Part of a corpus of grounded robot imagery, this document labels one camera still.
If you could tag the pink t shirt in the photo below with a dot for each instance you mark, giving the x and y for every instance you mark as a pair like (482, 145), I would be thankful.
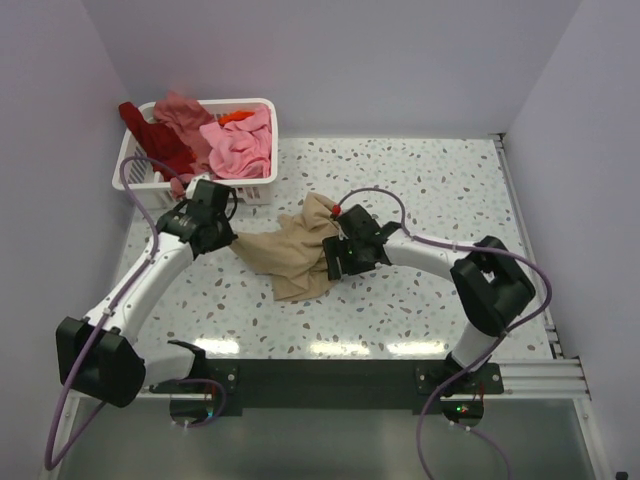
(241, 150)

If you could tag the dark red t shirt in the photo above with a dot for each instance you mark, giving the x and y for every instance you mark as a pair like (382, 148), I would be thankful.
(159, 142)

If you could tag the aluminium frame rail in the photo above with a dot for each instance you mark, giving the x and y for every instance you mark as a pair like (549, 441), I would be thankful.
(559, 374)

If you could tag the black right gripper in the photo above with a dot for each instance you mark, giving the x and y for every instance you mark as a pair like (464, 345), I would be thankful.
(333, 247)

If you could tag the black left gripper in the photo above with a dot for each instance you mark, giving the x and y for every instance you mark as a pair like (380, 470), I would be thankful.
(225, 238)

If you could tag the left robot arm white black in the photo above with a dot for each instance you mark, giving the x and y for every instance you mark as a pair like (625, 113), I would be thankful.
(96, 354)

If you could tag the orange t shirt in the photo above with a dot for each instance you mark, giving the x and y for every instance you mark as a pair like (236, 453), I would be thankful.
(235, 116)

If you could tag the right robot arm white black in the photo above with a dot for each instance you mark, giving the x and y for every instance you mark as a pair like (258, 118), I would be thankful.
(490, 284)

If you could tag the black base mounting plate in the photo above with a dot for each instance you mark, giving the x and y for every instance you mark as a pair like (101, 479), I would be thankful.
(242, 384)

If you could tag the beige t shirt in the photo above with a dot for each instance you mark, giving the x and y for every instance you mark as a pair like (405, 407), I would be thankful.
(293, 256)

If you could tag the dusty rose t shirt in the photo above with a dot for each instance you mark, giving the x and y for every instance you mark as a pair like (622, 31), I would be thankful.
(185, 116)

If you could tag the white plastic laundry basket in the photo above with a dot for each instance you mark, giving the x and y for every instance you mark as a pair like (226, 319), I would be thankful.
(154, 192)

